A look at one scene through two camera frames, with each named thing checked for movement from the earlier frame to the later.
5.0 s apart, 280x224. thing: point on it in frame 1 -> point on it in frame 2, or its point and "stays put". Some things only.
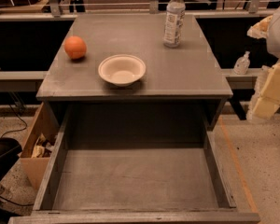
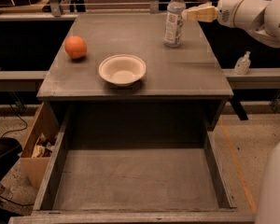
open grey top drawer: [134, 164] stays put
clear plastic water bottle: [175, 20] stays put
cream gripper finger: [259, 30] -> [233, 8]
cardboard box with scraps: [40, 147] stays put
